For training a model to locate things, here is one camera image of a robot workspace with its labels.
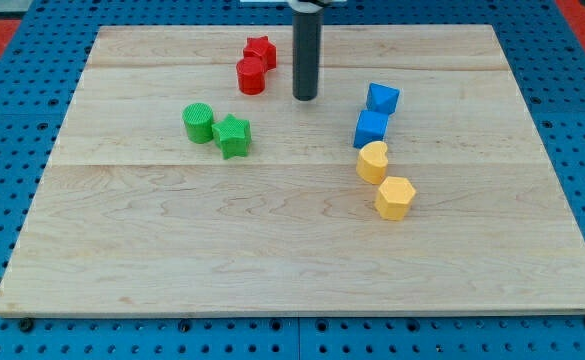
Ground green star block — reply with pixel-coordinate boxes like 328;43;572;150
212;114;251;159

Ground blue triangle block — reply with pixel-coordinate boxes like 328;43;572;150
366;83;401;115

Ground red star block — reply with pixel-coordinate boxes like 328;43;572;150
243;36;277;71

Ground yellow heart block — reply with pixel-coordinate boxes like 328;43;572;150
356;141;388;185

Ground blue cube block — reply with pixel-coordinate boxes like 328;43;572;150
353;110;389;149

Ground yellow hexagon block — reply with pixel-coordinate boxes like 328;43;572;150
374;176;416;221

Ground wooden board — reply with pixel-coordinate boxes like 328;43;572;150
0;25;585;318

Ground green cylinder block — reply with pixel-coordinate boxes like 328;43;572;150
182;102;214;144

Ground red cylinder block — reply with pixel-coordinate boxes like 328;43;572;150
236;57;265;95

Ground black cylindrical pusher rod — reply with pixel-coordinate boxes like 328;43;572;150
292;9;323;101

